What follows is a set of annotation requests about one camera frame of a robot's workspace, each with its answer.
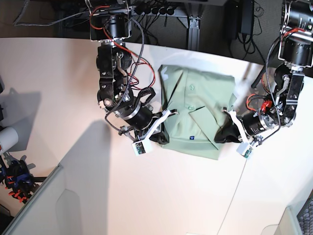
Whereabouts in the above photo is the black gripper body screen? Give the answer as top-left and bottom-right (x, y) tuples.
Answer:
(117, 102), (161, 135)
(242, 111), (276, 135)

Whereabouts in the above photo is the light green T-shirt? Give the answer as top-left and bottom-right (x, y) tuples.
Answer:
(159, 65), (236, 160)

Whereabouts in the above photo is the grey aluminium table leg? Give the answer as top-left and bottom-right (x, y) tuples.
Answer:
(187, 17), (201, 51)

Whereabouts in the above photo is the white panel divider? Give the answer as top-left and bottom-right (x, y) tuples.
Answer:
(0, 165), (84, 235)

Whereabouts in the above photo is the white corner panel right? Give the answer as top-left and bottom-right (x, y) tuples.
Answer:
(261, 206), (303, 235)

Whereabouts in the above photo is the black power strip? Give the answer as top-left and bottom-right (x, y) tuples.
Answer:
(133, 3), (176, 15)

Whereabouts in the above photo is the left black power adapter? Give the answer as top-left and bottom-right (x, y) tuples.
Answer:
(224, 0), (239, 40)

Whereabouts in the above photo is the black power adapter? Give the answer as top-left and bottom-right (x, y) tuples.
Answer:
(239, 0), (254, 35)
(224, 0), (239, 40)

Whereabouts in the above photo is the right black power adapter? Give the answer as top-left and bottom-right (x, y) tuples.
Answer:
(239, 0), (254, 35)

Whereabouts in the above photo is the black device at left edge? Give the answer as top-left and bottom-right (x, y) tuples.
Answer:
(0, 77), (8, 121)

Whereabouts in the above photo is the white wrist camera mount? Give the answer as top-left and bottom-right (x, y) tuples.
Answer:
(132, 109), (179, 156)
(224, 110), (263, 159)

